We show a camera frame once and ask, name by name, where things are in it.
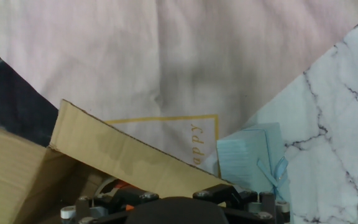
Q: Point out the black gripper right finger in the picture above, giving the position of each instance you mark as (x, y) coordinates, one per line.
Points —
(253, 208)

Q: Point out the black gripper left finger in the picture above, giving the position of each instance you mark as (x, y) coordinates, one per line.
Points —
(104, 211)

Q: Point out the brown cardboard box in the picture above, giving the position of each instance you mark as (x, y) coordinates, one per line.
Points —
(120, 149)

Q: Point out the light blue gift box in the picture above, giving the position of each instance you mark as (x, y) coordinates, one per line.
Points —
(241, 155)

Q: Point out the orange mini basketball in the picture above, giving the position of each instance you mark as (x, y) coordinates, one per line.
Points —
(121, 184)

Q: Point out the marble pink black cloth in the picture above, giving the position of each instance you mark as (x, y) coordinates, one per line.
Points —
(166, 46)

